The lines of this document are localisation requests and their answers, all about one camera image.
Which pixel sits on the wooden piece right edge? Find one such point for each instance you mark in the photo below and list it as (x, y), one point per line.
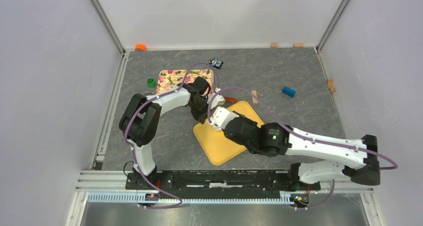
(330, 85)

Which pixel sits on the metal scraper with wooden handle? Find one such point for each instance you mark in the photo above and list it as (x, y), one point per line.
(230, 100)

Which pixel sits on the green plastic block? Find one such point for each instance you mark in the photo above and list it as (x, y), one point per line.
(151, 83)

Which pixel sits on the floral pattern tray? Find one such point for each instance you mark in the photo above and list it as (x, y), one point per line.
(168, 79)

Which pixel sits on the orange plastic cap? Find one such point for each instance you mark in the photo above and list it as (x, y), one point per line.
(140, 47)

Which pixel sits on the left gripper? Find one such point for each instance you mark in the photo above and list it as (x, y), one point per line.
(201, 117)

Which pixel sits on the blue plastic block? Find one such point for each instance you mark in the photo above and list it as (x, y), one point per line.
(288, 91)

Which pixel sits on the wooden block at back wall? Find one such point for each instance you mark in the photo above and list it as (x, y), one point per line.
(273, 45)

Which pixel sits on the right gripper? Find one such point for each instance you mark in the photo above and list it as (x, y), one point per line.
(237, 116)

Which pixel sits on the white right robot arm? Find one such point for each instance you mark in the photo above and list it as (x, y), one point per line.
(339, 159)

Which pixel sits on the small wooden block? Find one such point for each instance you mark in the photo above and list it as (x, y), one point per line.
(254, 96)

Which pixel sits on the yellow cutting mat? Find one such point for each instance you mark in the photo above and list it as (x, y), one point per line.
(216, 146)

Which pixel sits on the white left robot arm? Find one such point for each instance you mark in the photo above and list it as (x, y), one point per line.
(140, 120)

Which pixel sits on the black patterned small box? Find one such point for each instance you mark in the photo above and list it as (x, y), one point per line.
(216, 63)

